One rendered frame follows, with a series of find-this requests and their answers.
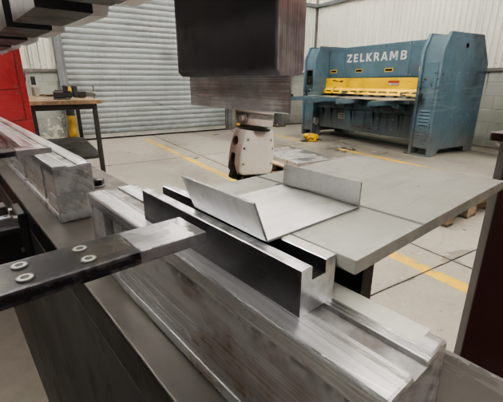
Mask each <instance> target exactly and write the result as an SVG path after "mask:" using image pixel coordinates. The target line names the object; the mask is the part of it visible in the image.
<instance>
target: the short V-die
mask: <svg viewBox="0 0 503 402"><path fill-rule="evenodd" d="M142 194H143V202H144V210H145V219H146V220H148V221H149V222H150V223H152V224H154V223H159V222H163V221H166V220H170V219H174V218H178V217H180V218H182V219H184V220H185V221H187V222H189V223H191V224H193V225H194V226H196V227H199V228H200V229H202V230H203V231H206V237H207V242H206V243H203V244H200V245H198V246H194V247H191V249H193V250H194V251H195V252H197V253H199V254H201V255H202V256H204V257H205V258H206V259H208V260H210V261H211V262H213V263H215V264H216V265H217V266H219V267H221V268H222V269H224V270H226V271H227V272H228V273H230V274H232V275H233V276H235V277H236V278H238V279H239V280H241V281H242V282H244V283H246V284H247V285H249V286H250V287H252V288H253V289H255V290H257V291H258V292H260V293H261V294H263V295H264V296H266V297H267V298H269V299H271V300H272V301H274V302H275V303H277V304H278V305H281V306H282V307H283V308H284V309H286V310H288V311H289V312H291V313H293V314H294V315H295V316H297V317H302V316H303V315H305V314H306V313H309V312H310V311H312V310H313V309H315V308H317V307H318V306H320V305H322V304H323V303H324V302H327V301H328V300H330V299H332V295H333V285H334V276H335V258H336V255H333V256H331V257H329V258H325V257H323V256H321V255H319V254H316V253H314V252H312V251H310V250H307V249H305V248H303V247H301V246H298V245H296V244H294V243H292V242H289V241H287V240H286V239H283V238H278V239H276V240H274V241H271V242H265V241H263V240H262V239H260V238H257V237H255V236H253V235H251V234H249V233H247V232H245V231H242V230H241V229H239V228H237V227H234V226H233V225H231V224H229V223H226V222H225V221H223V220H221V219H218V218H217V217H215V216H213V215H210V214H208V213H206V212H204V211H202V210H200V209H198V208H196V207H194V204H193V202H192V200H191V197H190V195H189V193H188V192H187V191H186V190H183V189H181V188H179V187H176V186H174V185H171V184H166V185H163V194H162V193H160V192H159V191H156V190H154V189H152V188H146V189H143V190H142Z"/></svg>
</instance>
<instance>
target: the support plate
mask: <svg viewBox="0 0 503 402"><path fill-rule="evenodd" d="M300 168H306V169H309V170H312V171H319V172H322V173H326V174H329V175H336V176H339V177H343V178H346V179H352V180H356V181H359V182H362V191H361V199H360V205H362V206H364V207H369V208H373V209H375V210H379V211H384V212H386V213H390V214H392V215H397V216H401V217H403V218H407V219H412V220H414V221H417V222H420V223H425V224H423V225H420V224H417V223H412V222H410V221H406V220H404V219H399V218H396V217H393V216H390V215H385V214H383V213H379V212H377V211H372V210H369V209H366V208H363V207H360V208H359V209H357V210H355V211H351V212H348V213H346V214H344V215H340V216H338V217H335V218H333V219H329V220H327V221H325V222H322V223H319V224H316V225H314V226H312V227H308V228H306V229H303V230H301V231H297V232H295V233H293V234H291V235H293V236H295V237H297V238H301V239H302V240H304V241H307V242H309V243H312V244H314V245H316V246H319V247H322V248H323V249H325V250H329V251H330V252H333V253H335V254H336V259H335V266H336V267H338V268H340V269H342V270H345V271H346V272H349V273H351V274H354V275H356V274H358V273H360V272H361V271H363V270H365V269H366V268H368V267H370V266H372V265H374V264H375V263H376V262H379V261H380V260H382V259H384V258H385V257H387V256H389V255H390V254H393V253H394V252H395V251H397V250H399V249H401V248H403V247H404V246H406V245H408V244H409V243H411V242H413V241H414V240H416V239H418V238H420V237H422V236H423V235H425V234H427V233H428V232H430V231H432V230H433V229H435V228H437V227H439V226H441V225H442V224H443V223H446V222H448V221H449V220H451V219H452V218H454V217H456V216H458V215H459V214H461V213H462V212H464V211H467V210H468V209H470V208H471V207H473V206H475V205H477V204H478V203H480V202H481V201H483V200H485V199H487V198H489V197H490V196H492V195H494V194H496V193H497V192H499V191H501V190H502V188H503V180H499V179H490V178H485V177H480V176H475V175H467V174H462V173H457V172H452V171H444V170H439V169H434V168H430V167H421V166H416V165H412V164H403V163H398V162H394V161H389V160H380V159H375V158H370V157H365V156H357V155H352V156H345V157H341V158H338V159H333V160H327V161H323V162H319V163H316V164H309V165H305V166H302V167H300ZM260 176H262V177H264V178H268V179H273V180H275V181H279V182H281V183H283V171H277V172H272V173H269V174H265V175H260ZM274 184H277V183H276V182H273V181H270V180H267V179H262V178H260V177H256V176H255V177H251V178H247V179H241V180H237V181H232V182H229V183H222V184H218V185H215V186H213V187H217V188H219V189H221V190H224V191H227V192H229V193H232V194H234V195H242V194H246V193H249V192H253V191H258V190H263V189H266V188H269V187H275V185H274Z"/></svg>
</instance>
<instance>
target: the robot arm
mask: <svg viewBox="0 0 503 402"><path fill-rule="evenodd" d="M236 111H237V112H236V123H239V124H240V125H237V128H235V130H234V132H233V136H232V142H231V146H230V151H229V157H228V169H229V170H230V172H229V175H228V176H229V177H230V178H232V179H237V180H241V179H247V178H251V177H255V176H256V175H265V174H267V173H269V172H271V169H272V163H273V151H274V140H273V131H271V129H270V128H268V127H273V120H274V113H273V112H257V111H248V110H239V109H237V110H236ZM237 172H238V174H237Z"/></svg>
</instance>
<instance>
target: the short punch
mask: <svg viewBox="0 0 503 402"><path fill-rule="evenodd" d="M174 8H175V21H176V46H177V59H178V73H179V74H180V75H181V76H182V77H190V92H191V105H196V106H205V107H213V108H230V109H239V110H248V111H257V112H273V113H282V114H291V80H292V76H299V75H300V74H301V73H302V71H303V65H304V46H305V28H306V10H307V0H174Z"/></svg>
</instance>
